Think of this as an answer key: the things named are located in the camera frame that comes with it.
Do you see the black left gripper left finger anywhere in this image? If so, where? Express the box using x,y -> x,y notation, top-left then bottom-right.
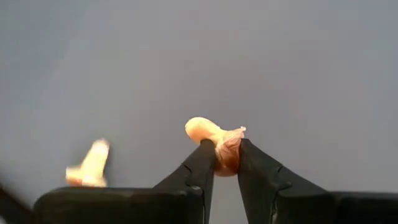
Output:
154,139 -> 216,224

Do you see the pale toy mushroom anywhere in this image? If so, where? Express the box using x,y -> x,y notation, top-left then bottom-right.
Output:
65,138 -> 111,188

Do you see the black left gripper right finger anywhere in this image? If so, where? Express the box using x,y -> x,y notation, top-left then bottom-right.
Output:
237,138 -> 336,224

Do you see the brown-capped toy mushroom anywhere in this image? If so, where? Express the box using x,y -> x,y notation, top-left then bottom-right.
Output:
184,116 -> 247,177

